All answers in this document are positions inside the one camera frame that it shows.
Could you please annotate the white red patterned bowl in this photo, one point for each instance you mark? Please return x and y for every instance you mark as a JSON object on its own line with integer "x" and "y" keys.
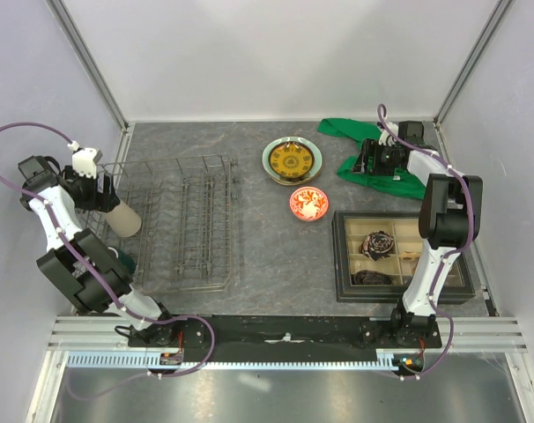
{"x": 309, "y": 203}

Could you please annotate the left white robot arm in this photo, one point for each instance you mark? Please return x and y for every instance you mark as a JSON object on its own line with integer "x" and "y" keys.
{"x": 92, "y": 276}

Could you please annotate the blue slotted cable duct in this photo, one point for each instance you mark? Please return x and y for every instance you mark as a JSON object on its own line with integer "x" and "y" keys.
{"x": 275, "y": 358}

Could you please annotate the tan rolled belt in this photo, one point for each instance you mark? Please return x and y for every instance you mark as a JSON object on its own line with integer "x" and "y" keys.
{"x": 409, "y": 256}

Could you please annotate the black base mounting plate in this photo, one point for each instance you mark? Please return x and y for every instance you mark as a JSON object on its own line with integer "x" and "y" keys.
{"x": 294, "y": 333}

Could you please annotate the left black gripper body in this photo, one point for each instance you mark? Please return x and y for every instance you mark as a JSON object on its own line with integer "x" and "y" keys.
{"x": 85, "y": 189}

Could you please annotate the yellow patterned plate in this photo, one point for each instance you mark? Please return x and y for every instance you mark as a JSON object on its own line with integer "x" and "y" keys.
{"x": 291, "y": 161}

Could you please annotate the dark floral rolled tie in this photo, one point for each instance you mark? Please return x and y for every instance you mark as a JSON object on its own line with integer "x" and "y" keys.
{"x": 377, "y": 245}

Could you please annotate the dark green cup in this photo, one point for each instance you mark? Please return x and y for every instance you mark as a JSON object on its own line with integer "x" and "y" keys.
{"x": 125, "y": 259}

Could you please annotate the beige cup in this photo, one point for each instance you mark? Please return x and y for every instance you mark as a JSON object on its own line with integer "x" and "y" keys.
{"x": 123, "y": 220}

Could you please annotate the dark brown rolled tie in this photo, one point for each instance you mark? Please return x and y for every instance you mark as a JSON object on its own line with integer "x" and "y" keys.
{"x": 371, "y": 278}

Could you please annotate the aluminium frame rail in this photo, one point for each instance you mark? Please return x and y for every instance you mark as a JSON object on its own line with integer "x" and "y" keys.
{"x": 471, "y": 334}

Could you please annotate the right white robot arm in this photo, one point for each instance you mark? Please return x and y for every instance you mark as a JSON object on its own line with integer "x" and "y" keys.
{"x": 449, "y": 221}

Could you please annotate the black compartment box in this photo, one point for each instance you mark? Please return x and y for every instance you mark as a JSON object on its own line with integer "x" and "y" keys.
{"x": 349, "y": 229}

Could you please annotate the grey wire dish rack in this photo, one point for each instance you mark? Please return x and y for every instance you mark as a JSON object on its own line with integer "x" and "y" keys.
{"x": 186, "y": 238}

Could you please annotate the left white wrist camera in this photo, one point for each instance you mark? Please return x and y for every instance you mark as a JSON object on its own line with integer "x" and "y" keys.
{"x": 84, "y": 160}

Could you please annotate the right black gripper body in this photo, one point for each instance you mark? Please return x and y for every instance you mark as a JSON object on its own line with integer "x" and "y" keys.
{"x": 383, "y": 158}

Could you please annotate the green cloth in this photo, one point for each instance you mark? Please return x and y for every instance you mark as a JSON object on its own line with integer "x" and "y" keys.
{"x": 400, "y": 184}

